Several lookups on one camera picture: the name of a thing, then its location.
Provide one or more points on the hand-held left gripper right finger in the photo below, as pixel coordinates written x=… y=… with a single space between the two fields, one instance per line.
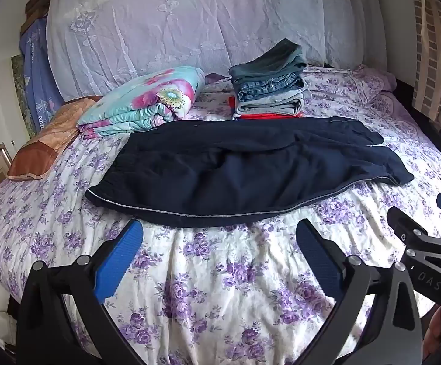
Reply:
x=317 y=262

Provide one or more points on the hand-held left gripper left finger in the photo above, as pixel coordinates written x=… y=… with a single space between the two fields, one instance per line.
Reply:
x=119 y=258

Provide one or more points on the dark navy pants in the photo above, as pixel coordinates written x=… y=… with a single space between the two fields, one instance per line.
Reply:
x=243 y=175

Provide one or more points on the folded grey pants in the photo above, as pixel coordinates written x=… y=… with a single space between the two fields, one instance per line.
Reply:
x=277 y=102

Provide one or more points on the folded dark green pants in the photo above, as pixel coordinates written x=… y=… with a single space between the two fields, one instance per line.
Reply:
x=273 y=61

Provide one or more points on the person's right hand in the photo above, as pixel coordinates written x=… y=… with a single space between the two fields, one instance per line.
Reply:
x=437 y=327

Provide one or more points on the purple floral bed sheet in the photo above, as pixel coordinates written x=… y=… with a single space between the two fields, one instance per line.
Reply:
x=213 y=273

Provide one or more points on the orange pillow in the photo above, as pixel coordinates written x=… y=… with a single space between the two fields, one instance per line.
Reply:
x=42 y=140

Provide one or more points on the purple floral pillow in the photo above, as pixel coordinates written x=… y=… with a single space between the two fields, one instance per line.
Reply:
x=351 y=83

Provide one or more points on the folded floral quilt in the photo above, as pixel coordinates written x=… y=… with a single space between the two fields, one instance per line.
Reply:
x=144 y=99

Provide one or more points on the folded blue jeans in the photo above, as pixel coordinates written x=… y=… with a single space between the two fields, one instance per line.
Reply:
x=270 y=83

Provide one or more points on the blue printed cloth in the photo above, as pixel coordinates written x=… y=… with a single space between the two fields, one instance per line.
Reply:
x=38 y=76

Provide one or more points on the brown wooden furniture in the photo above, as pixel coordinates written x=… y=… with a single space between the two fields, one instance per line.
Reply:
x=38 y=7

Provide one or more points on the dark bed frame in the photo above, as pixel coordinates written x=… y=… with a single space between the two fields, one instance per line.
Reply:
x=433 y=138

